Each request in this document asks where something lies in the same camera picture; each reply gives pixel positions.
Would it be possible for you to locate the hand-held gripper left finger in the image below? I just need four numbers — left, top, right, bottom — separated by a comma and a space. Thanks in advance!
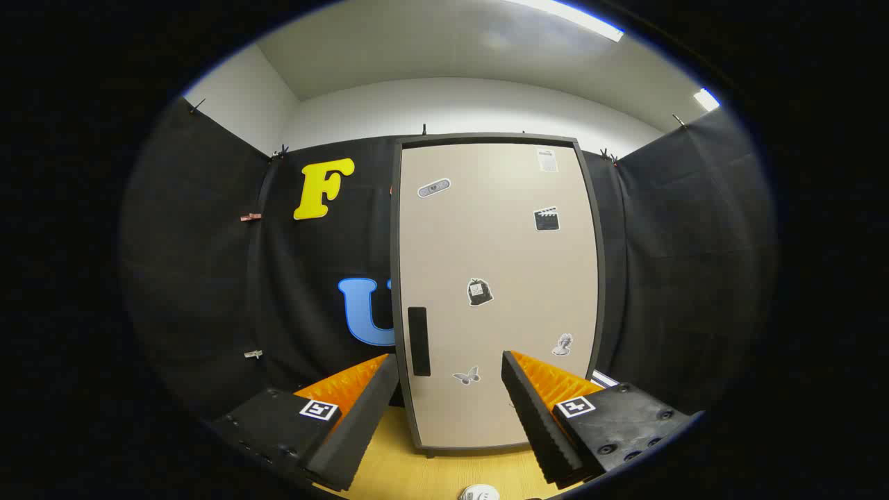
208, 353, 401, 494

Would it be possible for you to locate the black backdrop cloth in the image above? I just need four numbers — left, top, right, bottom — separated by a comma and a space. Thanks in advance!
118, 97, 779, 426

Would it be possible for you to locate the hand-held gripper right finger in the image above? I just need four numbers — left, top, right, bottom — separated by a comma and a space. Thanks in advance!
501, 350, 702, 489

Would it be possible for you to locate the grey shoe cabinet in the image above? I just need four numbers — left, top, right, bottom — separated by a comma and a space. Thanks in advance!
389, 132, 607, 459

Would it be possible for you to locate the long ceiling light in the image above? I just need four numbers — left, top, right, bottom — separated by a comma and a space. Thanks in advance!
506, 0, 626, 43

